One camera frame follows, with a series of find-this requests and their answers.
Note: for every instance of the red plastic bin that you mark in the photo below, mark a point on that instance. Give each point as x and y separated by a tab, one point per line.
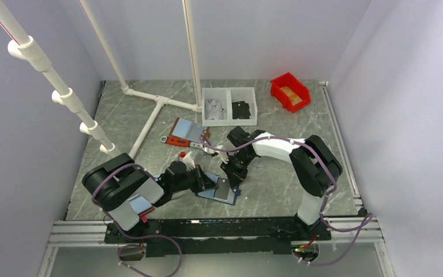
288	79

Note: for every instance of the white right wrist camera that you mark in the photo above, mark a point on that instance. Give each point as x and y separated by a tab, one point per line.
220	154

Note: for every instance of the red open card holder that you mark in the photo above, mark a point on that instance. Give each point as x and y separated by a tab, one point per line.
141	206

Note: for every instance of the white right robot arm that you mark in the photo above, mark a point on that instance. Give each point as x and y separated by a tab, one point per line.
314	163

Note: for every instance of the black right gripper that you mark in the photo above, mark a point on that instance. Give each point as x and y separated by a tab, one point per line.
236	178

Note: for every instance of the green open card holder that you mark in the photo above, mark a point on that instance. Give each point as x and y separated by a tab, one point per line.
159	179

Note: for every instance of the white bin with black cards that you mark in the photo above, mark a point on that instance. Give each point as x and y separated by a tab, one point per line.
243	106

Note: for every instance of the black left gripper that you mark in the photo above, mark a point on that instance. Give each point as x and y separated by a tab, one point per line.
202	182

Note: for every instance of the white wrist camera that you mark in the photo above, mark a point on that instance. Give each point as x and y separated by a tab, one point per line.
220	154
189	159

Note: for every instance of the navy blue card holder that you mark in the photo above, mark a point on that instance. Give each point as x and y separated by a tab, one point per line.
208	194

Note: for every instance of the grey card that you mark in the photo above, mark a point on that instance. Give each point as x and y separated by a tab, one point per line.
223	190

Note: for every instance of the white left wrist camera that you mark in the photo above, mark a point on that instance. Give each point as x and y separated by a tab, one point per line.
189	159

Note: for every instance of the orange handled adjustable wrench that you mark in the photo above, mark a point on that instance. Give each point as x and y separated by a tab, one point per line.
181	142

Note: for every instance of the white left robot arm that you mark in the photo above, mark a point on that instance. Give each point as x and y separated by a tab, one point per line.
126	192

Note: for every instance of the gold cards in bin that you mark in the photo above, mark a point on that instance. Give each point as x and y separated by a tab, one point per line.
293	97

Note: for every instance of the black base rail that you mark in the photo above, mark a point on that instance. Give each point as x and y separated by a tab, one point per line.
162	237

